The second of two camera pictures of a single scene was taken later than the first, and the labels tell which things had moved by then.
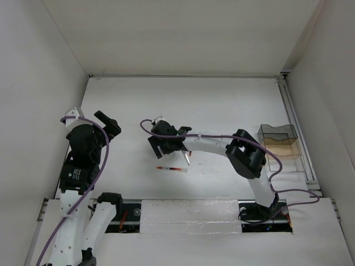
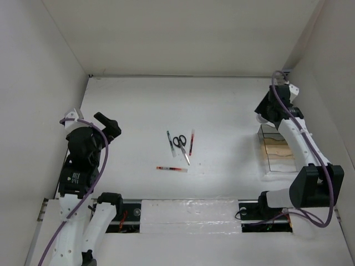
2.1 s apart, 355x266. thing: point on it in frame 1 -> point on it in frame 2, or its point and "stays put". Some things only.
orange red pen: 183,170 stays put
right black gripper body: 164,144 -> 264,107
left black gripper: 111,128 stays put
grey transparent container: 280,133 stays put
